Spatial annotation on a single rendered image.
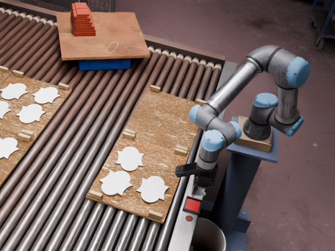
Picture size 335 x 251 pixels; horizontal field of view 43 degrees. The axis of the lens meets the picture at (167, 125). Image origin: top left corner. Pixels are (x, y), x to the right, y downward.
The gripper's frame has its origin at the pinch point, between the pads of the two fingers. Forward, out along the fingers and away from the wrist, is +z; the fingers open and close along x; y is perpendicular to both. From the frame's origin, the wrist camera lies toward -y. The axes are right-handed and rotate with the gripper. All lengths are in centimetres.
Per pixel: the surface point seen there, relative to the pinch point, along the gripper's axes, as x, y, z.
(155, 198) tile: -1.7, -14.9, 5.7
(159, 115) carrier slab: 53, -20, 7
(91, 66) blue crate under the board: 84, -64, 6
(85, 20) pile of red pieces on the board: 101, -72, -14
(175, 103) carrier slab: 65, -13, 7
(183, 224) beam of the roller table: -10.0, -1.4, 8.8
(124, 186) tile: 2.2, -29.2, 5.6
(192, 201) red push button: 1.6, 1.3, 7.4
